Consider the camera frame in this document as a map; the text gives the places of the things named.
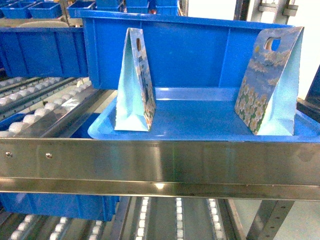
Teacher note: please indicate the large blue plastic crate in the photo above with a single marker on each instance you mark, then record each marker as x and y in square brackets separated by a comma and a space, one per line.
[182, 52]

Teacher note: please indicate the light blue plastic tray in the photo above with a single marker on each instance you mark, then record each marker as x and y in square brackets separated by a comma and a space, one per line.
[198, 114]

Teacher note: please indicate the white roller conveyor track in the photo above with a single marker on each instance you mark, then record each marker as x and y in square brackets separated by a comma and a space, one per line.
[49, 107]

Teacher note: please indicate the flower gift bag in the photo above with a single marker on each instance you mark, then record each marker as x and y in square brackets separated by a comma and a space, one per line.
[267, 98]
[136, 102]

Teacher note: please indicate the stainless steel shelf rail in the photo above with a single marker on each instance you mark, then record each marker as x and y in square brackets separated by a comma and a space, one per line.
[259, 170]

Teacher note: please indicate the blue crate at left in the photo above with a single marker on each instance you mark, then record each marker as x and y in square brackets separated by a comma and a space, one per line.
[43, 52]

